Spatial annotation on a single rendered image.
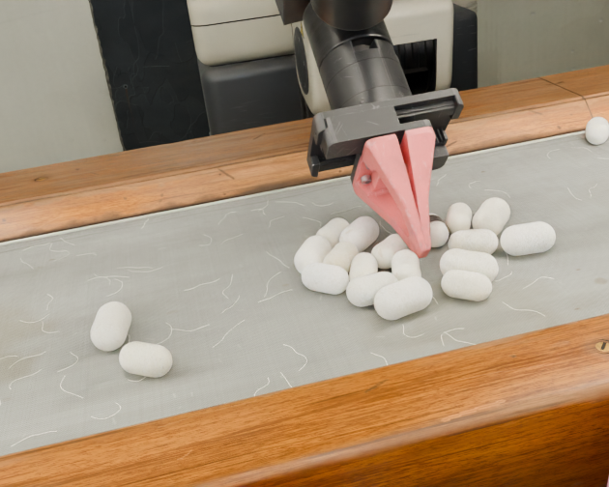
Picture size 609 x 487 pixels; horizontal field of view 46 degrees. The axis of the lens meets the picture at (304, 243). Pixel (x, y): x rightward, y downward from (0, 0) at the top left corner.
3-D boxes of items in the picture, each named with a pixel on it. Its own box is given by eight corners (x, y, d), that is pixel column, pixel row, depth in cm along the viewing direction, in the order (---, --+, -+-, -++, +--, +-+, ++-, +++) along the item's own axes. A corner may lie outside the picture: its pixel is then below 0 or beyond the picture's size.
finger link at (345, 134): (473, 225, 44) (424, 99, 48) (362, 249, 43) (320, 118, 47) (445, 266, 51) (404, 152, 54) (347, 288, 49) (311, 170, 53)
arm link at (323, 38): (367, 17, 58) (299, 32, 57) (376, -47, 51) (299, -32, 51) (393, 88, 55) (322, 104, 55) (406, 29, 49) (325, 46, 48)
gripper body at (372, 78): (469, 109, 48) (433, 21, 51) (320, 137, 46) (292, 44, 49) (444, 158, 54) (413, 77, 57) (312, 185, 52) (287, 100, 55)
